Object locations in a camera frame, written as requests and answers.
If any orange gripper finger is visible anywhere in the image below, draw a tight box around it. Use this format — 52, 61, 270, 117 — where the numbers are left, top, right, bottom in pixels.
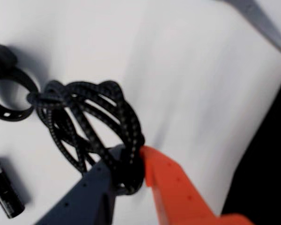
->
140, 145, 254, 225

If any grey-blue gripper finger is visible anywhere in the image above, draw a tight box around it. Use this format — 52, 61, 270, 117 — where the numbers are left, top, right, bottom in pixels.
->
34, 144, 126, 225

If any black braided USB cable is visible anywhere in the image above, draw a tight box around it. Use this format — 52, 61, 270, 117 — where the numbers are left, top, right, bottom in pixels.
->
27, 79, 148, 197

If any black cylindrical battery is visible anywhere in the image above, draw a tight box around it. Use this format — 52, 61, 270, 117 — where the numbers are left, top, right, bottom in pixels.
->
0, 157, 26, 219

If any black perforated strap band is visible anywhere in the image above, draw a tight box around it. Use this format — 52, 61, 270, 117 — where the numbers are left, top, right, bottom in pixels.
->
0, 44, 38, 122

